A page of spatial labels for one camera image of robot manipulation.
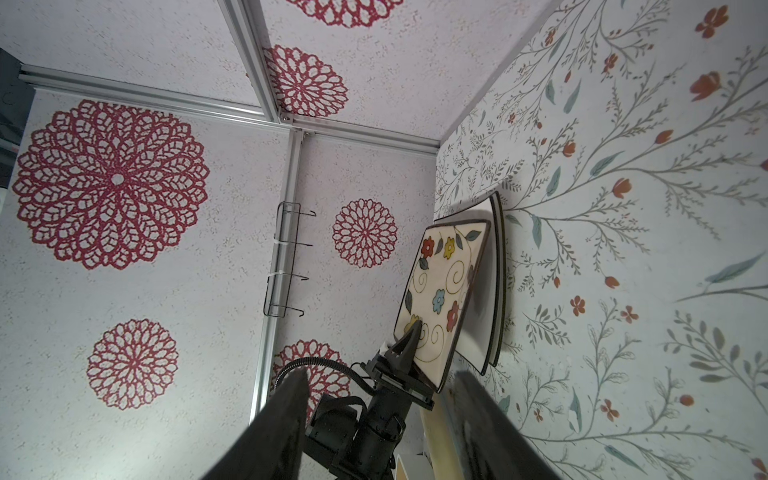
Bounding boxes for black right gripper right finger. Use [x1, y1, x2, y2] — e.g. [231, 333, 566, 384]
[453, 371, 558, 479]

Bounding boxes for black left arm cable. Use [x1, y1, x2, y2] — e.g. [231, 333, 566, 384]
[271, 356, 376, 397]

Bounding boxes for white square plate black rim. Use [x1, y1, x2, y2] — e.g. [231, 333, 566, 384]
[489, 192, 507, 367]

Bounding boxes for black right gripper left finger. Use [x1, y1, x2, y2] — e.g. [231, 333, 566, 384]
[203, 369, 309, 479]

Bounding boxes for yellow sponge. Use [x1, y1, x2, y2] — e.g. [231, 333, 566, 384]
[420, 395, 465, 480]

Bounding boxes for black wire wall basket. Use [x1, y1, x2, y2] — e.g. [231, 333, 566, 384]
[263, 201, 316, 319]

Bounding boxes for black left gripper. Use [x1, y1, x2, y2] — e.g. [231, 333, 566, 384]
[303, 326, 435, 479]

